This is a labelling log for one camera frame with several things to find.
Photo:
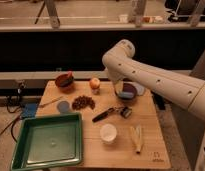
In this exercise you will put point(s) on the yellow corn husk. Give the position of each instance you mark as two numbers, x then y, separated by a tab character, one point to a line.
137	137

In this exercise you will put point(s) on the pile of brown nuts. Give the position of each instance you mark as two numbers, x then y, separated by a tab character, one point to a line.
82	102

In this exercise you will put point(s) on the wooden stick utensil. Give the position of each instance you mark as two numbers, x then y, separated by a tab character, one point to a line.
50	102

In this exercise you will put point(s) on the red yellow apple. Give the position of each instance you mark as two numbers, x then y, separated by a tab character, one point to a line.
94	83

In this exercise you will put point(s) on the small grey round lid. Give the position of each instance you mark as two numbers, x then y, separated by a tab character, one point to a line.
63	107

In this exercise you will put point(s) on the red bowl with utensil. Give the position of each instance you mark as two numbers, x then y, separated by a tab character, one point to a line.
64	80

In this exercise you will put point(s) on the white plastic cup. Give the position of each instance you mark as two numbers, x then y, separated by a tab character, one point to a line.
108	133

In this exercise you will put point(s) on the blue power box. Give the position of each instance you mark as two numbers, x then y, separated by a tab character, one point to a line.
29	110

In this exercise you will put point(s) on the wooden board table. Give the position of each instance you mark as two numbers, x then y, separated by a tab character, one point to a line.
121	153

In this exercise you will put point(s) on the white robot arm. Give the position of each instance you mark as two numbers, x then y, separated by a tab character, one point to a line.
186	91

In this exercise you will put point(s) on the dark bowl with blue sponge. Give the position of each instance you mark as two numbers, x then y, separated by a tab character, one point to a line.
129	92

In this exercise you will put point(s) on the green plastic tray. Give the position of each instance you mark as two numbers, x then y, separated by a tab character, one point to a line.
49	141

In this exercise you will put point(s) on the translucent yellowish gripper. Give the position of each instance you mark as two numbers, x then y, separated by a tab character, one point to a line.
118	87

